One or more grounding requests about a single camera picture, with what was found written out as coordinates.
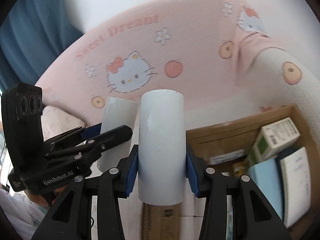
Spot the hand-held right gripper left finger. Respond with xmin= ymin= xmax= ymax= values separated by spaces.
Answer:
xmin=31 ymin=144 xmax=139 ymax=240

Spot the brown cardboard box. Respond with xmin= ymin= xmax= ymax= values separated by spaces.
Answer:
xmin=142 ymin=104 xmax=320 ymax=240

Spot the small yellow packet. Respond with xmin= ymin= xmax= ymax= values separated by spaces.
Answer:
xmin=232 ymin=161 xmax=247 ymax=178

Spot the white cardboard tube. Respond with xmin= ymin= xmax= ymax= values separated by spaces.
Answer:
xmin=96 ymin=96 xmax=139 ymax=173
xmin=137 ymin=89 xmax=186 ymax=205

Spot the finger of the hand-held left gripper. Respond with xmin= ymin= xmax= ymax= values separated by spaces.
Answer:
xmin=49 ymin=122 xmax=103 ymax=147
xmin=45 ymin=125 xmax=133 ymax=170

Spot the person's left hand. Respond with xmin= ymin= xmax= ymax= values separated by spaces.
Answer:
xmin=24 ymin=186 xmax=63 ymax=208

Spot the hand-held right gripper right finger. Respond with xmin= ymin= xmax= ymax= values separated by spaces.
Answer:
xmin=185 ymin=145 xmax=293 ymax=240

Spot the flat box with white label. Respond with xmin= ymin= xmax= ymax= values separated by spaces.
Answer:
xmin=209 ymin=149 xmax=245 ymax=165

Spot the light blue flat box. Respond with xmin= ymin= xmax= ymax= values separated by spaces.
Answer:
xmin=247 ymin=155 xmax=285 ymax=220

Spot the blue curtain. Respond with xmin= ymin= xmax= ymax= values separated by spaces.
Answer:
xmin=0 ymin=0 xmax=85 ymax=93

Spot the white flat packet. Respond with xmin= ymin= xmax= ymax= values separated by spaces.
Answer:
xmin=276 ymin=146 xmax=312 ymax=228

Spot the white printed clothing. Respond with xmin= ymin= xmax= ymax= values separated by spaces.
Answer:
xmin=0 ymin=187 xmax=48 ymax=240

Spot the pink cat print bed sheet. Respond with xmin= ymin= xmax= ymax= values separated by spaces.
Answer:
xmin=32 ymin=0 xmax=320 ymax=140

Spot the green and white small box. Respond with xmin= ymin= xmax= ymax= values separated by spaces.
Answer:
xmin=246 ymin=117 xmax=300 ymax=168

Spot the folded pink floral quilt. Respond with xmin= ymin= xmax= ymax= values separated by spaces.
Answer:
xmin=41 ymin=105 xmax=87 ymax=140

